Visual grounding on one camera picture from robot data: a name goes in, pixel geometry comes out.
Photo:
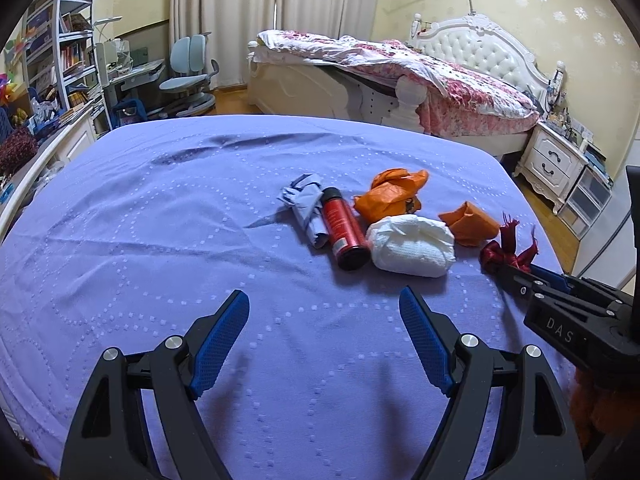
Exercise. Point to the dark red ribbon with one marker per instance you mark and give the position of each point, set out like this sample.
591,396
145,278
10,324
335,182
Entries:
507,240

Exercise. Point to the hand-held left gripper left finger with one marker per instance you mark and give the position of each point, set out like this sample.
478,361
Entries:
220,340

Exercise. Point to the grey-blue crumpled cloth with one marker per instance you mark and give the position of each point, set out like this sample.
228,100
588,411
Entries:
305,205

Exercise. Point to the purple tablecloth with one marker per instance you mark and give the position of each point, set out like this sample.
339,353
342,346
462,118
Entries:
150,210

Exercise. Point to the white bookshelf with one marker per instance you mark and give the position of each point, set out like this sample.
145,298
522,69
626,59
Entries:
60,60

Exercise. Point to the clear plastic drawer unit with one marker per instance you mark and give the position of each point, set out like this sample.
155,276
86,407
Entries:
585,200

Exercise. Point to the cream sliding wardrobe door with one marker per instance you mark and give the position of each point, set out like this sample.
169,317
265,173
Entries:
620,240

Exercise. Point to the orange paper piece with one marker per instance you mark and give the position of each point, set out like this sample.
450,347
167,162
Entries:
470,225

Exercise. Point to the dark red fuzzy ornament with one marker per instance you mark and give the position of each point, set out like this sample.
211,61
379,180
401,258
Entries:
15,150

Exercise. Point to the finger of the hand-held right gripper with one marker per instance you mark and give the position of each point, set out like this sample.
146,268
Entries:
550,276
515,282

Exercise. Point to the orange plastic bag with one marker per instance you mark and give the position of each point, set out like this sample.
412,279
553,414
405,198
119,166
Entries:
385,200

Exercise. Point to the white bed with tufted headboard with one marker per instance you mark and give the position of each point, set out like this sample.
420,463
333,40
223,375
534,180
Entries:
480,50

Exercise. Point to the red spray can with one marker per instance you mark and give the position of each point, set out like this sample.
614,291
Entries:
342,225

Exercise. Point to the nightstand clutter pile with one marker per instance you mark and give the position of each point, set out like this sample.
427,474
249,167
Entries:
565,120

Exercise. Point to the blue bag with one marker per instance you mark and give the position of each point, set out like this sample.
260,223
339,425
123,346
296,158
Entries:
127,110

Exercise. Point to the red floral bed sheet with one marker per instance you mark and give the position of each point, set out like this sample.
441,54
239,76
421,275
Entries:
450,115

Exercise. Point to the white nightstand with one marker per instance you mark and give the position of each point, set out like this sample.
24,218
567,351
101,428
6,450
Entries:
550,160

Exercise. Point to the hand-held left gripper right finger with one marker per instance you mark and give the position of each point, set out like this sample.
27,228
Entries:
425,340

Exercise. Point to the pale blue desk chair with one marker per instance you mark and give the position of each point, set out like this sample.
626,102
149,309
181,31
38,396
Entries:
187,50

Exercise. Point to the stack of books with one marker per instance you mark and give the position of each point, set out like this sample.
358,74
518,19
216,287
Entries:
595,157

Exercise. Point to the white diaper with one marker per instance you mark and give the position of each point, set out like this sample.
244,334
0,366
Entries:
410,245

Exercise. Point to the white low cabinet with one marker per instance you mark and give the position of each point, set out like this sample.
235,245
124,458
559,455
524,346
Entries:
70,142

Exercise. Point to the grey study desk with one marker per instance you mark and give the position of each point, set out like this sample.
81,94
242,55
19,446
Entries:
135,70

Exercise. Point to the floral quilt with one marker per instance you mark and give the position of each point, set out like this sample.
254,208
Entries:
380,55

